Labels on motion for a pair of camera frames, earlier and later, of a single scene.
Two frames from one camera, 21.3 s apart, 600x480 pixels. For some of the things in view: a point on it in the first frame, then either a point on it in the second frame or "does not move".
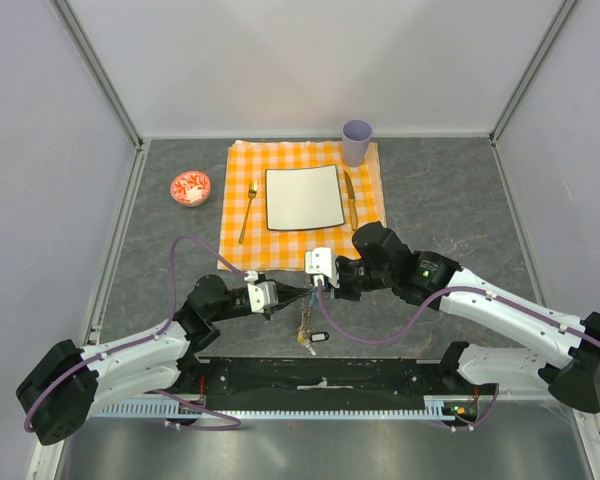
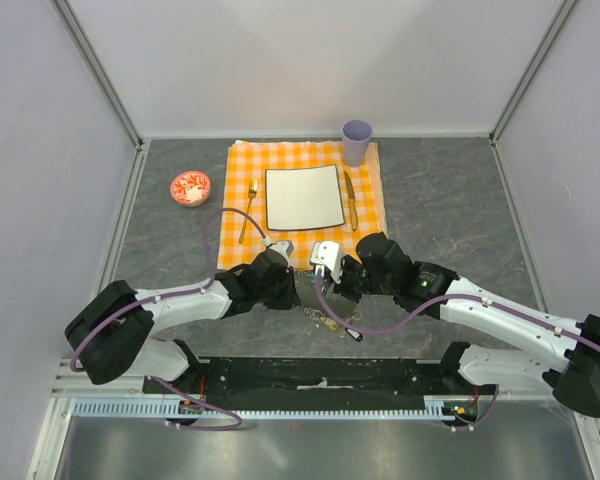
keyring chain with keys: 304,332 -> 354,316
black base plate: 315,376 does not move
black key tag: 319,336 -> 354,334
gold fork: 252,190 does not move
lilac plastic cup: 356,134 does not move
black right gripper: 342,291 does not move
